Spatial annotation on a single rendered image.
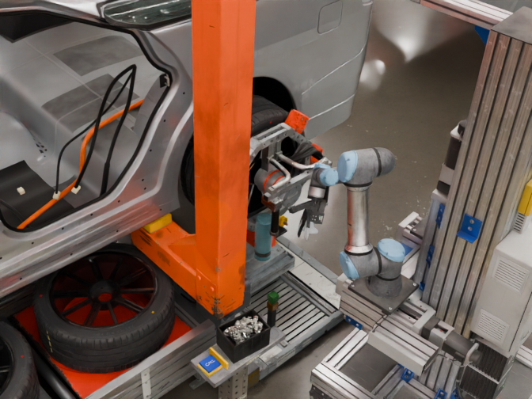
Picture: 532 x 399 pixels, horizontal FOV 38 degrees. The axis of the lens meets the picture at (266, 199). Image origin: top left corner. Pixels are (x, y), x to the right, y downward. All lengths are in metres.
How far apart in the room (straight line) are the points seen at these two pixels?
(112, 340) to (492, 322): 1.63
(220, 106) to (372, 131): 3.06
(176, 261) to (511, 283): 1.49
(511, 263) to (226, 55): 1.31
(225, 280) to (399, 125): 2.80
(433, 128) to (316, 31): 2.21
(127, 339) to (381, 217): 2.07
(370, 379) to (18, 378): 1.60
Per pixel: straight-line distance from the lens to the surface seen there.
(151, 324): 3.56
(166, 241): 3.67
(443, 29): 7.33
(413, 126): 5.86
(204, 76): 2.79
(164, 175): 3.56
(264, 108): 3.68
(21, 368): 3.48
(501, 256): 3.02
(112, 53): 4.43
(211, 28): 2.66
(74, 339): 3.54
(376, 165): 2.99
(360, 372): 3.80
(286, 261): 4.32
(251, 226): 3.83
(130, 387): 3.55
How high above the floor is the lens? 3.17
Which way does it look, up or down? 39 degrees down
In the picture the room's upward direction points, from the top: 3 degrees clockwise
